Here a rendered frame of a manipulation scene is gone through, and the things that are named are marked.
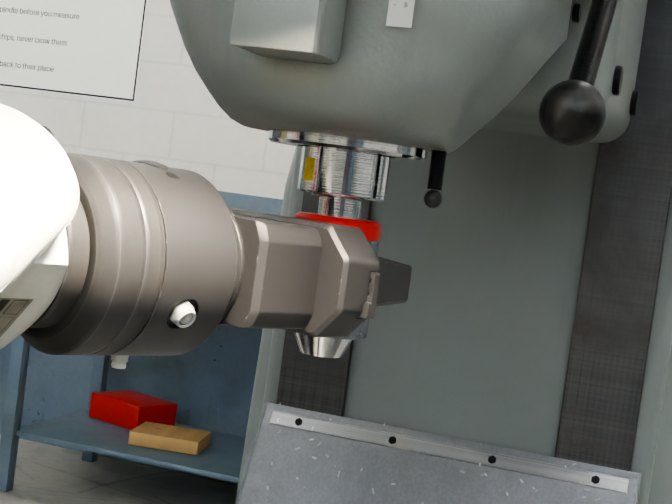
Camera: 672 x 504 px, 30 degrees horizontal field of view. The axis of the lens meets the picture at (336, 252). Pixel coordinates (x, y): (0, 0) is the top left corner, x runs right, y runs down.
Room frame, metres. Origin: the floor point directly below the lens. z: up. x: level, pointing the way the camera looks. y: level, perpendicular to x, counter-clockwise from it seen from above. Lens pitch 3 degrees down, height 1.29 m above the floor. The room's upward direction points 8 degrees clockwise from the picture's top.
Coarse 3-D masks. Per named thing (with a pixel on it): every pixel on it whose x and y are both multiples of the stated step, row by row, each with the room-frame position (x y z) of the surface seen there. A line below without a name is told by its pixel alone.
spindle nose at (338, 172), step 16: (304, 160) 0.66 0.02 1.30; (320, 160) 0.65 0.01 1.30; (336, 160) 0.65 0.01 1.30; (352, 160) 0.65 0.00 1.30; (368, 160) 0.65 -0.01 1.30; (384, 160) 0.66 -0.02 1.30; (320, 176) 0.65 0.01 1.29; (336, 176) 0.65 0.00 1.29; (352, 176) 0.65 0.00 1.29; (368, 176) 0.65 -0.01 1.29; (384, 176) 0.66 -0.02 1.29; (320, 192) 0.65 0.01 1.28; (336, 192) 0.65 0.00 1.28; (352, 192) 0.65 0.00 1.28; (368, 192) 0.65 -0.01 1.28; (384, 192) 0.66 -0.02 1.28
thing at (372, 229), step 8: (296, 216) 0.66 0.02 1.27; (304, 216) 0.66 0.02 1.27; (312, 216) 0.65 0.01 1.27; (320, 216) 0.65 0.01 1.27; (328, 216) 0.65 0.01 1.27; (344, 224) 0.65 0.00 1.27; (352, 224) 0.65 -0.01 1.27; (360, 224) 0.65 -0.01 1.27; (368, 224) 0.66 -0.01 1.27; (376, 224) 0.66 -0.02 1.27; (368, 232) 0.66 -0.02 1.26; (376, 232) 0.66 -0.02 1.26; (368, 240) 0.66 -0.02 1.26; (376, 240) 0.66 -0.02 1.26
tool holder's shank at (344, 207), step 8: (320, 200) 0.67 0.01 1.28; (328, 200) 0.66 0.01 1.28; (336, 200) 0.66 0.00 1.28; (344, 200) 0.66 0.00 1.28; (352, 200) 0.66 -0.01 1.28; (360, 200) 0.66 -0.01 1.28; (368, 200) 0.67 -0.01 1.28; (320, 208) 0.67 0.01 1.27; (328, 208) 0.66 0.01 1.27; (336, 208) 0.66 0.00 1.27; (344, 208) 0.66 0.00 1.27; (352, 208) 0.66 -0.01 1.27; (360, 208) 0.67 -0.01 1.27; (336, 216) 0.66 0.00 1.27; (344, 216) 0.66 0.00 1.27; (352, 216) 0.66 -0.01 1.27
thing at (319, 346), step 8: (296, 336) 0.67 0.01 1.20; (304, 336) 0.66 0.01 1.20; (304, 344) 0.66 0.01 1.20; (312, 344) 0.66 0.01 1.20; (320, 344) 0.66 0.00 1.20; (328, 344) 0.66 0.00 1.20; (336, 344) 0.66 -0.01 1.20; (344, 344) 0.66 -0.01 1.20; (304, 352) 0.66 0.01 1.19; (312, 352) 0.66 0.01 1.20; (320, 352) 0.66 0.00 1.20; (328, 352) 0.66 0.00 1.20; (336, 352) 0.66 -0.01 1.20
